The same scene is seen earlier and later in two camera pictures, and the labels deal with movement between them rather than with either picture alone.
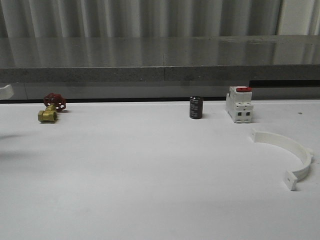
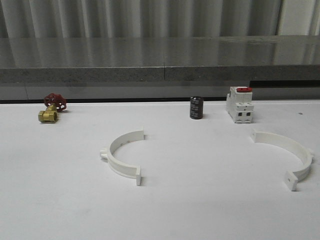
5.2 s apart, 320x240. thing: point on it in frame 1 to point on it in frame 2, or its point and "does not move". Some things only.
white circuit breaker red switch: x=239 y=104 does not move
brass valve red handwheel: x=53 y=102 does not move
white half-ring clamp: x=6 y=92 to x=119 y=167
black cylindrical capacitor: x=195 y=107 does not move
